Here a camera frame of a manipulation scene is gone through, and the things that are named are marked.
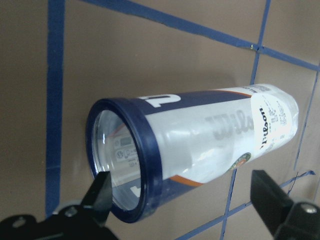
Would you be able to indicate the tennis ball can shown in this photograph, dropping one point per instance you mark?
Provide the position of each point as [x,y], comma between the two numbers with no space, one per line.
[159,147]

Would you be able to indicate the brown paper table mat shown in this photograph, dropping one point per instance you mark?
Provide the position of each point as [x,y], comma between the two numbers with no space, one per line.
[58,57]

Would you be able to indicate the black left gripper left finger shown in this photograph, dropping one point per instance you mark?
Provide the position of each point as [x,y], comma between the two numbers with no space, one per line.
[84,221]

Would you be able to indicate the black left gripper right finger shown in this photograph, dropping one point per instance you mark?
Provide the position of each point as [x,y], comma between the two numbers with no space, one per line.
[285,218]

